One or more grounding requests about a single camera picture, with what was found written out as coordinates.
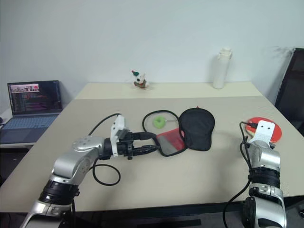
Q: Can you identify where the open laptop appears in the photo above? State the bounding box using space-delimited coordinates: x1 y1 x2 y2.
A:
0 80 64 145

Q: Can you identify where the black paddle case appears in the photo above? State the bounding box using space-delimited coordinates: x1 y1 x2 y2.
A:
142 106 216 158

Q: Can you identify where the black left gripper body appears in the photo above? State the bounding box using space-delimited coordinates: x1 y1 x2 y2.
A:
118 129 135 160

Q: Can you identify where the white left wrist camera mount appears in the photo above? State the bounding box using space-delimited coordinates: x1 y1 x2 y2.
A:
110 115 126 158

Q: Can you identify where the black office chair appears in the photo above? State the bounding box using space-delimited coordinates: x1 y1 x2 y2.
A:
275 47 304 138

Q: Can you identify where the green ring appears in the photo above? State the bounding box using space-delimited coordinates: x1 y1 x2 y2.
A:
153 115 167 130

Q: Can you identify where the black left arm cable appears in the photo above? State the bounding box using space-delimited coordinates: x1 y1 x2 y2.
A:
89 113 123 186

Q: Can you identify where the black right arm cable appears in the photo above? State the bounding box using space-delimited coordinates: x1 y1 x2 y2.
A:
223 121 259 228

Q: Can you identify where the red table tennis paddle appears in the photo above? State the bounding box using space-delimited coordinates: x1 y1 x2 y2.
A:
244 116 283 144

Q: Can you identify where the white water bottle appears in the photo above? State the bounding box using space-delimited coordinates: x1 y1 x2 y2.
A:
212 46 233 89

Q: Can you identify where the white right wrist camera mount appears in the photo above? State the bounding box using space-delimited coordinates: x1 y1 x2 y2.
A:
247 120 276 143

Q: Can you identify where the small plush dog toy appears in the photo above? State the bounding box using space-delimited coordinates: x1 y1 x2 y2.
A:
131 69 150 90

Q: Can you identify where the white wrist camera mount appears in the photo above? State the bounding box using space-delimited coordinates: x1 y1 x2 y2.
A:
247 120 276 143
110 115 126 158

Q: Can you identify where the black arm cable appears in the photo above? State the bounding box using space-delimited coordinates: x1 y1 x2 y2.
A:
89 113 123 186
223 121 259 228

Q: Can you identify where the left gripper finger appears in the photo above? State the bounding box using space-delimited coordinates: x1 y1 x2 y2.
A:
133 144 160 156
133 132 158 141

